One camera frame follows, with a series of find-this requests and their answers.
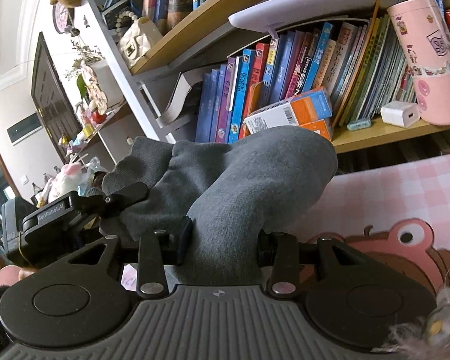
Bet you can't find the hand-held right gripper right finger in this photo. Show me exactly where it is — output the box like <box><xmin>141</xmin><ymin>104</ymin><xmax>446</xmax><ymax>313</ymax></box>
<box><xmin>257</xmin><ymin>230</ymin><xmax>368</xmax><ymax>298</ymax></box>

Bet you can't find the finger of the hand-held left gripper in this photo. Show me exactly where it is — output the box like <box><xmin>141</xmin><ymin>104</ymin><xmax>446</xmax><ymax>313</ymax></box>
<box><xmin>103</xmin><ymin>182</ymin><xmax>149</xmax><ymax>219</ymax></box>

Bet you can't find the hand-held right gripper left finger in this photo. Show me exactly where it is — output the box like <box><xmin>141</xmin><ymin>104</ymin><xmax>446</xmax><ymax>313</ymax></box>
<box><xmin>64</xmin><ymin>217</ymin><xmax>194</xmax><ymax>297</ymax></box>

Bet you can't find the grey sweatshirt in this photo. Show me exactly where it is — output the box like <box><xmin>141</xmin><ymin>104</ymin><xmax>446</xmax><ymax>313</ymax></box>
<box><xmin>99</xmin><ymin>127</ymin><xmax>338</xmax><ymax>286</ymax></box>

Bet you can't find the person's left forearm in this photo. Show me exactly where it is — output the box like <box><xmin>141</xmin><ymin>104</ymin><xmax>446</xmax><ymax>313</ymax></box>
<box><xmin>0</xmin><ymin>265</ymin><xmax>28</xmax><ymax>349</ymax></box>

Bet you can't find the clear plastic bag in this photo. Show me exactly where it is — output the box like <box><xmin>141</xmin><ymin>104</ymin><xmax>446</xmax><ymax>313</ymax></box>
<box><xmin>80</xmin><ymin>156</ymin><xmax>109</xmax><ymax>188</ymax></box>

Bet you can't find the white pink plush toy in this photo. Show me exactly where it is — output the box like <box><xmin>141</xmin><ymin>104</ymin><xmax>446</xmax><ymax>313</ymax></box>
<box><xmin>49</xmin><ymin>163</ymin><xmax>89</xmax><ymax>204</ymax></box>

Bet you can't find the white side shelf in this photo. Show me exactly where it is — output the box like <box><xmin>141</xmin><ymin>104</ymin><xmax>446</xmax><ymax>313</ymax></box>
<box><xmin>65</xmin><ymin>101</ymin><xmax>166</xmax><ymax>181</ymax></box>

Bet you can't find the red round doll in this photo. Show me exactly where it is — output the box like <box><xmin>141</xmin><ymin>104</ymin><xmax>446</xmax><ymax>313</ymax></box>
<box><xmin>90</xmin><ymin>107</ymin><xmax>108</xmax><ymax>125</ymax></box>

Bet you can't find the thick white paperback book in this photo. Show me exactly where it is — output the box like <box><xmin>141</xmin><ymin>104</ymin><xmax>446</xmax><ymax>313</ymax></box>
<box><xmin>155</xmin><ymin>69</ymin><xmax>204</xmax><ymax>125</ymax></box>

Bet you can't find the white pink decorative plaque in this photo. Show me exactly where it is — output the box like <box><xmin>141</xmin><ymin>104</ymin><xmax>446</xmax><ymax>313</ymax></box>
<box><xmin>79</xmin><ymin>62</ymin><xmax>112</xmax><ymax>115</ymax></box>

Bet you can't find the pink checked cartoon table mat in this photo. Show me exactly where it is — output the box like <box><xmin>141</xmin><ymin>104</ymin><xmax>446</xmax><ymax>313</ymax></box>
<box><xmin>285</xmin><ymin>150</ymin><xmax>450</xmax><ymax>308</ymax></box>

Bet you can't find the orange white carton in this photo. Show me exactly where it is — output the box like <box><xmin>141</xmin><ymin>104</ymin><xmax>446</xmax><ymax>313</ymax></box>
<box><xmin>300</xmin><ymin>119</ymin><xmax>334</xmax><ymax>142</ymax></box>
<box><xmin>244</xmin><ymin>87</ymin><xmax>334</xmax><ymax>136</ymax></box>

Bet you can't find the black framed screen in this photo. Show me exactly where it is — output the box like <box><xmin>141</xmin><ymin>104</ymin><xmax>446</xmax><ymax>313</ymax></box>
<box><xmin>30</xmin><ymin>32</ymin><xmax>84</xmax><ymax>148</ymax></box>

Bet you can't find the green leafy plant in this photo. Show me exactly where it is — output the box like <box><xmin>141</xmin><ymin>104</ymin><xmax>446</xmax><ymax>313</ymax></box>
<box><xmin>65</xmin><ymin>39</ymin><xmax>102</xmax><ymax>100</ymax></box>

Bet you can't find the white wooden bookshelf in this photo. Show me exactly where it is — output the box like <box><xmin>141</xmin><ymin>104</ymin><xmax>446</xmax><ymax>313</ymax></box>
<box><xmin>82</xmin><ymin>0</ymin><xmax>450</xmax><ymax>181</ymax></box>

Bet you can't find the white quilted handbag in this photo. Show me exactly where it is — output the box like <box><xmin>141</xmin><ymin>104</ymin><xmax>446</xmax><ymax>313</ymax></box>
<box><xmin>118</xmin><ymin>17</ymin><xmax>164</xmax><ymax>69</ymax></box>

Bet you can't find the grey furry bead charm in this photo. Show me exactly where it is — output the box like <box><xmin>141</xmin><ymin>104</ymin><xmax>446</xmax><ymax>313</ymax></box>
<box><xmin>388</xmin><ymin>259</ymin><xmax>450</xmax><ymax>360</ymax></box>

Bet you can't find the row of colourful books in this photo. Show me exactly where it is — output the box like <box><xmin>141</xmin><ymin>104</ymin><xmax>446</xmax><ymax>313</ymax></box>
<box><xmin>195</xmin><ymin>19</ymin><xmax>417</xmax><ymax>145</ymax></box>

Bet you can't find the white USB charger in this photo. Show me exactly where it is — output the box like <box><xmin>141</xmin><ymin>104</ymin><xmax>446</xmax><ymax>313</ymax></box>
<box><xmin>380</xmin><ymin>101</ymin><xmax>421</xmax><ymax>127</ymax></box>

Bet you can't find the pink round clock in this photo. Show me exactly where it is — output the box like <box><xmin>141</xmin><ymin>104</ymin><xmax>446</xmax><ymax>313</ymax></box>
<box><xmin>52</xmin><ymin>2</ymin><xmax>76</xmax><ymax>34</ymax></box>

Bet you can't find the pink sticker tumbler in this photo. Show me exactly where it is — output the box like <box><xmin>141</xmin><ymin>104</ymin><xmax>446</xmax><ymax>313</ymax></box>
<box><xmin>387</xmin><ymin>0</ymin><xmax>450</xmax><ymax>126</ymax></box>

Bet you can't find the white bead bracelet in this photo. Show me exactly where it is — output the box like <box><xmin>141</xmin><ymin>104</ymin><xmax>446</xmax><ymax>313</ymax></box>
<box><xmin>114</xmin><ymin>9</ymin><xmax>143</xmax><ymax>33</ymax></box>

